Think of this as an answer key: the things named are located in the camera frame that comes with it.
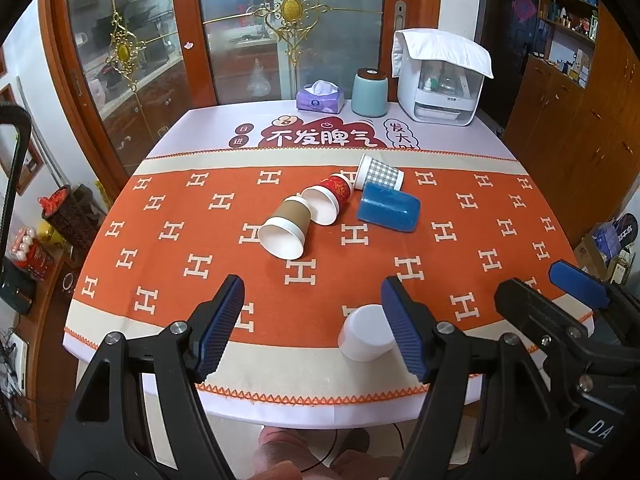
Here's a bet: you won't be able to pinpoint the orange H-pattern table cloth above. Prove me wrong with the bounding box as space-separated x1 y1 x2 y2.
64 148 591 406

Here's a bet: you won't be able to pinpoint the glass sliding door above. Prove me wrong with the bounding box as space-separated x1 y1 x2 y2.
38 0 440 197

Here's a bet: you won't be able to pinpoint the brown sleeve paper cup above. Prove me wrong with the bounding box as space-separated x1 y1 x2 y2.
258 196 311 260

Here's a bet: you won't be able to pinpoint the grey checked paper cup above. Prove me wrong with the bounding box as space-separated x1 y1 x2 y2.
354 154 405 191

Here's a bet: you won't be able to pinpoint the white folded towel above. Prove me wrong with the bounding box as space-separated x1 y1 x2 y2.
392 28 494 78

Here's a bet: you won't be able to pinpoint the purple tissue pack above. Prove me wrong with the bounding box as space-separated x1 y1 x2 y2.
295 80 345 114

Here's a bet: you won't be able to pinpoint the teal cylindrical canister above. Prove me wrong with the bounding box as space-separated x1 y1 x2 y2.
352 68 388 118

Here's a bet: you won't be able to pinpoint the white countertop appliance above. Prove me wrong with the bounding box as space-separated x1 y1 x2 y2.
397 56 485 127

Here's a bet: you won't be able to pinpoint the red flower basket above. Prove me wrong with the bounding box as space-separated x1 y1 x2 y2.
38 184 105 252

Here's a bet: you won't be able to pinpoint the red paper cup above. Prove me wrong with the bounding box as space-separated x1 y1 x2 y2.
300 174 352 226

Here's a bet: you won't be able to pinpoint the blue translucent plastic cup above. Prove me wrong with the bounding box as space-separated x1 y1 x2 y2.
357 183 421 233

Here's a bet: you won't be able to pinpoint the white plastic cup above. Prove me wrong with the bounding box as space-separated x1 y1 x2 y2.
337 304 395 362

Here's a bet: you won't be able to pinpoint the brown wooden cabinet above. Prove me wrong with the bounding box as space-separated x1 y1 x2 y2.
502 0 639 246

